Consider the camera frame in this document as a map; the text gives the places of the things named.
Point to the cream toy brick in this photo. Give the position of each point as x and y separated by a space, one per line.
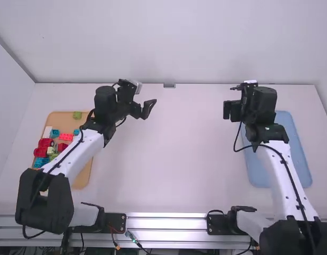
51 151

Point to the tan tray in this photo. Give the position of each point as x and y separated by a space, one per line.
56 119

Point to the white toy brick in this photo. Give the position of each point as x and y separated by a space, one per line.
47 132

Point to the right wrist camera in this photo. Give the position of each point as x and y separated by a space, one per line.
251 81

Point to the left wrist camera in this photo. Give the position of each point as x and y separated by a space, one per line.
138 87

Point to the silver rails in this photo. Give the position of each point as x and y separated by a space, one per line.
166 223

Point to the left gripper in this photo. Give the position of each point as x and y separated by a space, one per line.
127 103

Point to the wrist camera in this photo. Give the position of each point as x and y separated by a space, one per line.
138 87
251 81

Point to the teal toy brick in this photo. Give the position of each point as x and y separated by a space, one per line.
39 162
76 132
56 133

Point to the blue mat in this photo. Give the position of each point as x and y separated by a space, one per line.
299 148

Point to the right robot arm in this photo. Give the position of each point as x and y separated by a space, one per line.
283 164

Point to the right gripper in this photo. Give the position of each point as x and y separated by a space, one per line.
235 111

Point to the green toy brick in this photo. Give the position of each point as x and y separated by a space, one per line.
77 115
52 158

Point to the red toy brick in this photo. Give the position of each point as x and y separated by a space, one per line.
45 143
66 136
40 152
62 147

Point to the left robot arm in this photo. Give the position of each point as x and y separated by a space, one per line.
81 148

